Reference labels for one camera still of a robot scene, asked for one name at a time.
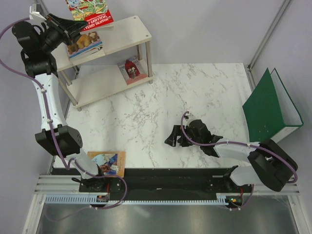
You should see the aluminium frame post left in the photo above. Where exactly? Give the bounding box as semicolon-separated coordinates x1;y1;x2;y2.
34;0;63;39

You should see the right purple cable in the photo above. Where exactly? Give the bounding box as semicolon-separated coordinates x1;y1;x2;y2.
180;111;298;212

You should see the green lever arch binder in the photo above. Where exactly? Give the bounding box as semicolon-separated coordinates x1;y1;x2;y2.
243;69;304;143

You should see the aluminium frame post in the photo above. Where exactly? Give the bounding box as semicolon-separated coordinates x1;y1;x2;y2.
34;0;63;39
246;0;293;71

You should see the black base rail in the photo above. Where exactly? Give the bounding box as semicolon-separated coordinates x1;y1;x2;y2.
79;168;252;200

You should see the dog picture book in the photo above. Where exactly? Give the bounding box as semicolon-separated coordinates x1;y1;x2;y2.
67;31;103;61

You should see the aluminium frame post right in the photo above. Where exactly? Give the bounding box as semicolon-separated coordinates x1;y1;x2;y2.
246;0;293;71

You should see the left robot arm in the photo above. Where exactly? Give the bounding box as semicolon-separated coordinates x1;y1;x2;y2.
12;14;107;192

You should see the white slotted cable duct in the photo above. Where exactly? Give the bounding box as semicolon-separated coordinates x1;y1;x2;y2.
44;195;229;206

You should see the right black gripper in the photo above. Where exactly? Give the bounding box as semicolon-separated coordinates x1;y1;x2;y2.
164;125;202;147

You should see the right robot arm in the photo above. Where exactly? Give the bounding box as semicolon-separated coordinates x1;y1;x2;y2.
164;119;298;192

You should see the orange illustrated book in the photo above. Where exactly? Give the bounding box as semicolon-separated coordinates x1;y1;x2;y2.
87;151;126;177

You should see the red Treehouse book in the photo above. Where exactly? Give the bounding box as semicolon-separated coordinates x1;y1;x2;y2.
66;0;114;32

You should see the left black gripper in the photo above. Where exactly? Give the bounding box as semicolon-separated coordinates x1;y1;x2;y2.
39;13;88;53

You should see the white two-tier shelf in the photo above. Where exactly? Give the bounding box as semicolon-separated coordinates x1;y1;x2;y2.
53;16;153;111

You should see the pink book on shelf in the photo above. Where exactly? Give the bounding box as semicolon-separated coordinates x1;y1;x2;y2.
117;56;147;85

